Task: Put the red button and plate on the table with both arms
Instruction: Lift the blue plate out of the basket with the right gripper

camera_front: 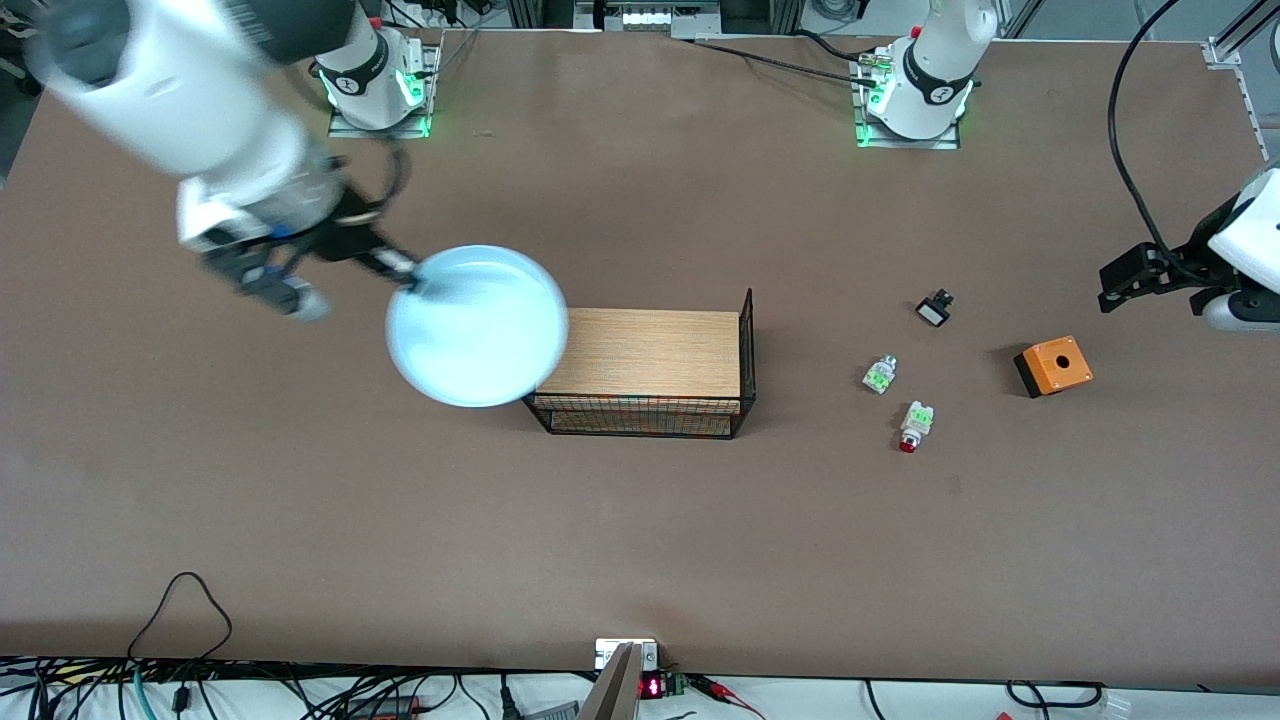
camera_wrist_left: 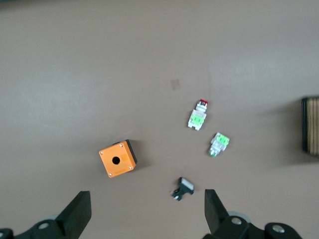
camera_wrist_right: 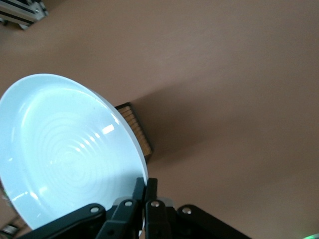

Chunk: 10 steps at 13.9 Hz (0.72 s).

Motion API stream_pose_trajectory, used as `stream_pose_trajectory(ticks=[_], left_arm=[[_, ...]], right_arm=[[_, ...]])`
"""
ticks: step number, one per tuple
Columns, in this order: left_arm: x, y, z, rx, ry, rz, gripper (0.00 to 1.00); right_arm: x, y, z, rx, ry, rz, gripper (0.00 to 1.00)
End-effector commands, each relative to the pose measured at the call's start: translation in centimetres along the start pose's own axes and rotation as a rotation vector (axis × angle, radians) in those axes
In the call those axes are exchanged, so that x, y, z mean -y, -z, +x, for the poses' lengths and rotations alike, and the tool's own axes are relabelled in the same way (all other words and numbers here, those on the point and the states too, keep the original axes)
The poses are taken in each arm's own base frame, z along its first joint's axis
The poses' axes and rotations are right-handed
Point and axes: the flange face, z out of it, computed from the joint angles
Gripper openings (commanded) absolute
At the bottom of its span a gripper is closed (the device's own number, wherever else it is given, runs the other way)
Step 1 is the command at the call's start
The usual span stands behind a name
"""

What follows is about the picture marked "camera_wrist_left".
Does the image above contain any green push button switch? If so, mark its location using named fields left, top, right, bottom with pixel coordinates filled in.
left=207, top=131, right=231, bottom=158

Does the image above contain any orange button enclosure box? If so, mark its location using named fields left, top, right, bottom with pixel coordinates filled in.
left=98, top=139, right=138, bottom=178

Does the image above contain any black white-faced square button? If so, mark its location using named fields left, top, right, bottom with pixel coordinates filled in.
left=170, top=176, right=195, bottom=201

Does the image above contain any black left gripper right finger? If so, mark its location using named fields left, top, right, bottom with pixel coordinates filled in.
left=203, top=189, right=250, bottom=239

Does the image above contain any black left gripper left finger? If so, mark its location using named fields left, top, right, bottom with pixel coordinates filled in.
left=14, top=191, right=92, bottom=239

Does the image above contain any red push button switch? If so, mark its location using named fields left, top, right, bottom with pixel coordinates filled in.
left=187, top=99, right=210, bottom=132

